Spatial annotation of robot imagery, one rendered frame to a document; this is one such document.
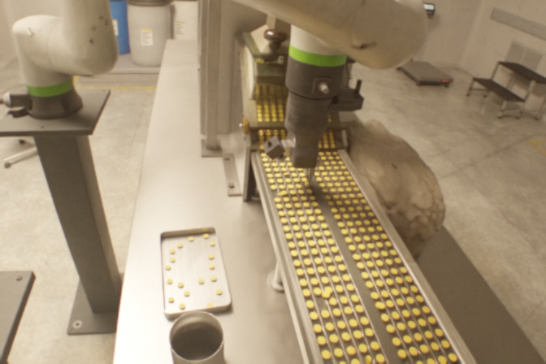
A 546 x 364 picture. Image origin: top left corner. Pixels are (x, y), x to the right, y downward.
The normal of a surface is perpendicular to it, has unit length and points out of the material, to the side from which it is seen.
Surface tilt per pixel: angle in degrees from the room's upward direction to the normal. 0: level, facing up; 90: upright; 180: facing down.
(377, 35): 105
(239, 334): 0
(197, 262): 0
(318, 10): 110
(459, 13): 90
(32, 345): 0
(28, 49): 88
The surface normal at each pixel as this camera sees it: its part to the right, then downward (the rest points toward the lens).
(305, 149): 0.22, 0.25
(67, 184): 0.19, 0.56
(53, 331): 0.11, -0.83
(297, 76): -0.70, 0.33
